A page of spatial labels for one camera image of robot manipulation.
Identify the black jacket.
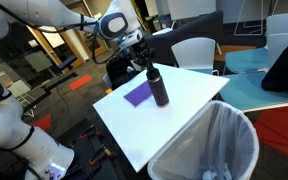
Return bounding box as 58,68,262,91
260,31,288,100

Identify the dark purple metal bottle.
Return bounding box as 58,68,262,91
146,76,170,108

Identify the purple spiral notebook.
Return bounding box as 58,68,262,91
123,80,154,108

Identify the wooden door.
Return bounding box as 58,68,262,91
59,28,109,60

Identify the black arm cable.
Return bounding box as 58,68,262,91
0,0,122,65

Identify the trash bin with white liner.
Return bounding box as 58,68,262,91
147,99,261,180

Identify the white whiteboard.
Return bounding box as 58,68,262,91
166,0,218,22

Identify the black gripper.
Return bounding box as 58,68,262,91
130,37,157,71

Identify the teal seat white back chair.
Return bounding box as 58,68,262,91
223,13,288,75

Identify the red handled black clamp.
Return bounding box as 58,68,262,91
89,145,114,167
79,124,102,140

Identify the all white plastic chair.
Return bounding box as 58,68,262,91
170,36,220,76

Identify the black metal floor stand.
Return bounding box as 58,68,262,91
19,71,79,116

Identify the dark grey sofa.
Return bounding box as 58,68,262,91
143,9,225,70

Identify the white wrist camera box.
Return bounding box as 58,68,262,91
118,36,134,50

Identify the teal seat chair holding jacket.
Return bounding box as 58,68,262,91
219,32,288,114

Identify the black backpack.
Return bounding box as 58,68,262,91
105,54,142,91

